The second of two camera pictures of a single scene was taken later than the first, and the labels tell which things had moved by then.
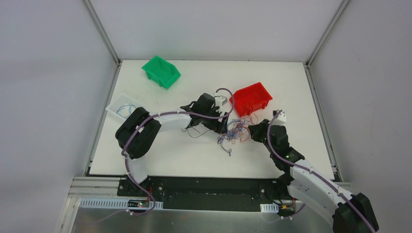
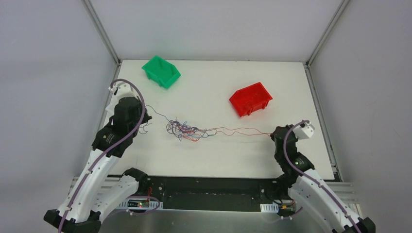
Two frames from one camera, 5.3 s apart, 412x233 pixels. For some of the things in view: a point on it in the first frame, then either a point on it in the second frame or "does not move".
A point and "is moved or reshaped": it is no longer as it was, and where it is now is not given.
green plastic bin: (161, 71) does not move
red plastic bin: (251, 99) does not move
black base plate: (208, 192) does not move
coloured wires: (220, 142) to (184, 131)
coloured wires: (235, 130) to (181, 130)
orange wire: (240, 127) is moved or reshaped
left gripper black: (218, 122) to (141, 119)
